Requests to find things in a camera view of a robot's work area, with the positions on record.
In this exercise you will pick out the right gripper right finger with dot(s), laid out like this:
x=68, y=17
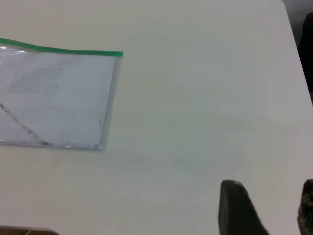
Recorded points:
x=307, y=210

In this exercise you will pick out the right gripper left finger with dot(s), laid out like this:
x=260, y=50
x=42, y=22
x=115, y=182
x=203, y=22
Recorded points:
x=234, y=213

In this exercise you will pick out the clear plastic zip bag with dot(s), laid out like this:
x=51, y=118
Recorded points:
x=61, y=98

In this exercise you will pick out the black background object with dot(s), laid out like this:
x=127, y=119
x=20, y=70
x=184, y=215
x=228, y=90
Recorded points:
x=308, y=36

